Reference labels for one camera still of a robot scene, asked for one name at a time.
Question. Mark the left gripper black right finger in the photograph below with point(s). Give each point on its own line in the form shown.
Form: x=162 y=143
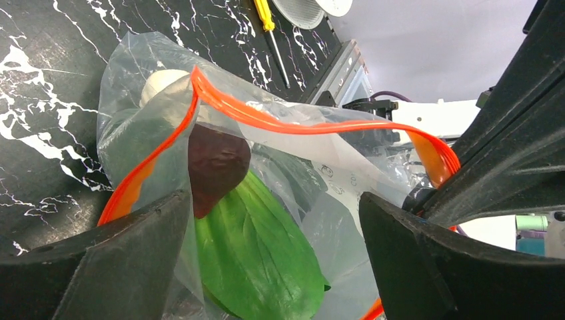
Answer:
x=425 y=271

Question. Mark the toy bok choy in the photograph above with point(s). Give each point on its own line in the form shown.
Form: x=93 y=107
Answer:
x=248 y=254

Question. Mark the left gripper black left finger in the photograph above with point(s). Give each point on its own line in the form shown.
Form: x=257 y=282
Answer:
x=121 y=270

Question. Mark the clear zip bag orange zipper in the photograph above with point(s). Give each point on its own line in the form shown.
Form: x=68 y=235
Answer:
x=352 y=151

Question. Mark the yellow handle screwdriver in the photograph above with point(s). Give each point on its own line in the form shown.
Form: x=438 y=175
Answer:
x=265 y=15

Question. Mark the white filament spool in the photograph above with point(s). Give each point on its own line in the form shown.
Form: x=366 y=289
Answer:
x=308 y=14

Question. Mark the aluminium rail frame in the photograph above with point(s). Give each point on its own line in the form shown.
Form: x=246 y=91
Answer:
x=343 y=78

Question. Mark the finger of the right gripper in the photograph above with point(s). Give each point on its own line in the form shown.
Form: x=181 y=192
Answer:
x=512 y=155

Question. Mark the toy dark red plum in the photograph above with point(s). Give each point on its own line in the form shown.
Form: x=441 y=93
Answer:
x=217 y=163

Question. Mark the black marble pattern mat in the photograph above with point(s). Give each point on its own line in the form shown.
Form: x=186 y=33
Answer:
x=53 y=54

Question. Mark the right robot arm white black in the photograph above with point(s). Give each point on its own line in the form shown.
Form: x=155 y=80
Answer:
x=446 y=120

